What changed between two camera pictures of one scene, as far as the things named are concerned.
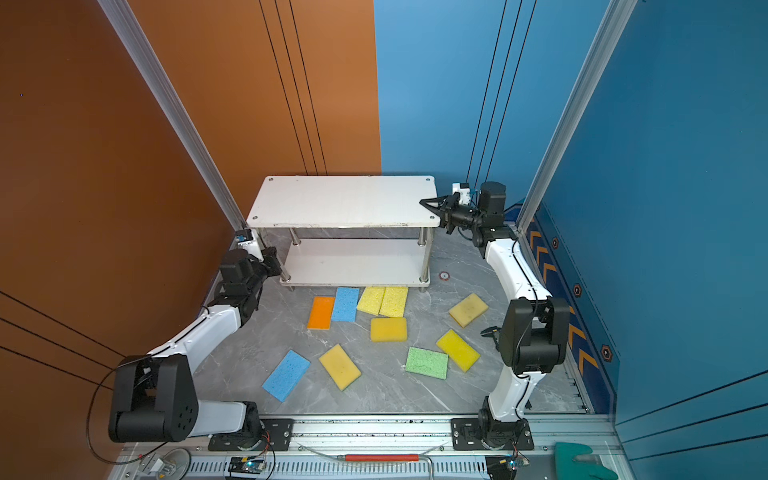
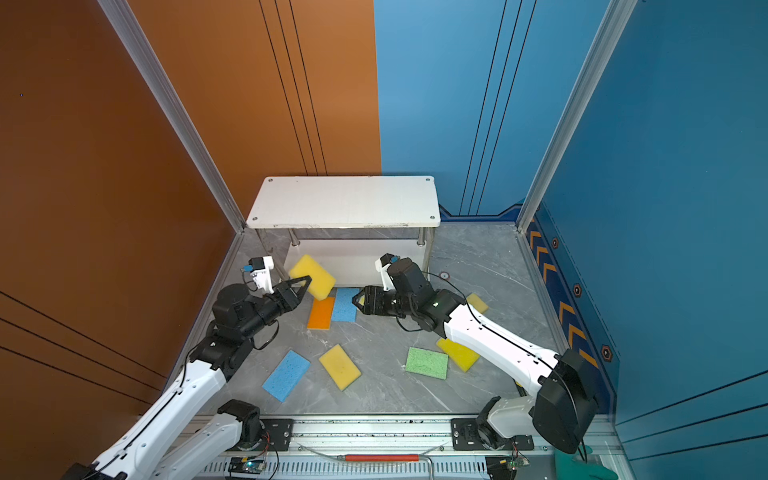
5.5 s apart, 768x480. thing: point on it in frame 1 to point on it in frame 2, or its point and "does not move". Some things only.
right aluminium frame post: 606,42 does not move
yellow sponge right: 457,350 does not move
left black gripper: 271,261 to 286,297
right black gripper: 448,217 to 373,297
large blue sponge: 285,378 does not move
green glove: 568,469 does not move
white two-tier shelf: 346,231 does not move
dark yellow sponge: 340,367 does not move
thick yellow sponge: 388,330 to 322,282
